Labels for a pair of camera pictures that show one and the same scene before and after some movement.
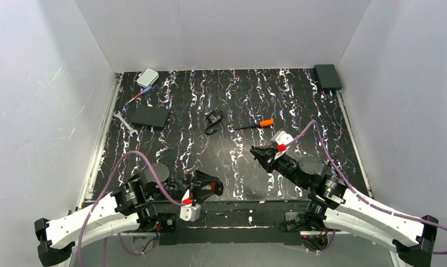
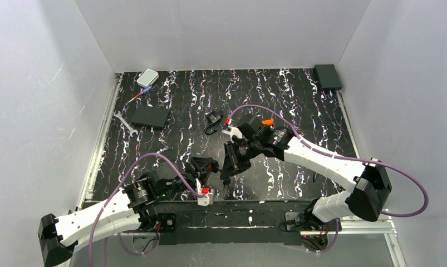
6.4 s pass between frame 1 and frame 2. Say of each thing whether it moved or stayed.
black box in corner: stayed
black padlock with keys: stayed
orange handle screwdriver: stayed
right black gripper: moved
